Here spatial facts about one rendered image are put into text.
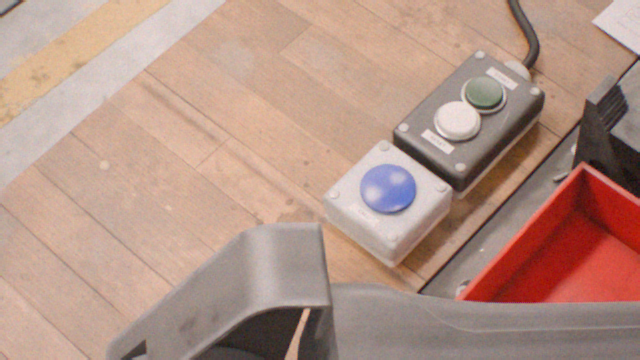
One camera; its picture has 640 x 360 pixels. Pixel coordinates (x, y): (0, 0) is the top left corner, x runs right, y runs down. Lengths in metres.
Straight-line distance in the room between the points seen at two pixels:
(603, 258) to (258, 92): 0.30
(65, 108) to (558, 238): 1.38
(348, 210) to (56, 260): 0.22
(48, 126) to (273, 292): 1.80
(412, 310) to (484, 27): 0.67
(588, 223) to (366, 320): 0.56
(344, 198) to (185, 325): 0.50
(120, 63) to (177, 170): 1.26
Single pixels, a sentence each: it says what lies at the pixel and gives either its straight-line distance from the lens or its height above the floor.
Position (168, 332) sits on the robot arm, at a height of 1.32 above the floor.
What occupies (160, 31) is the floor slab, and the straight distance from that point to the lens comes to 2.25.
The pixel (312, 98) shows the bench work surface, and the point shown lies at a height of 0.90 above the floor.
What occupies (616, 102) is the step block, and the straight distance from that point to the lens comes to 0.90.
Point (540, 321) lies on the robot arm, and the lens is 0.40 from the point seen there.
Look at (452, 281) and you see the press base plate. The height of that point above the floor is 0.90.
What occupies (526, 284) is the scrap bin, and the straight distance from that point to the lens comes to 0.90.
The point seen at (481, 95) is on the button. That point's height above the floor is 0.94.
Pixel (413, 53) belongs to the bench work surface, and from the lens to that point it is 1.02.
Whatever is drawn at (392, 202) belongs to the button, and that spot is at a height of 0.94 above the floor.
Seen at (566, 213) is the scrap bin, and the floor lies 0.91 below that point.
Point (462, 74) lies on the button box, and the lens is 0.97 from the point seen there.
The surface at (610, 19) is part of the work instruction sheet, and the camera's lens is 1.05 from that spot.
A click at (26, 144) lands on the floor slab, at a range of 2.15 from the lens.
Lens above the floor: 1.69
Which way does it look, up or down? 57 degrees down
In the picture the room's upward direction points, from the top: 5 degrees counter-clockwise
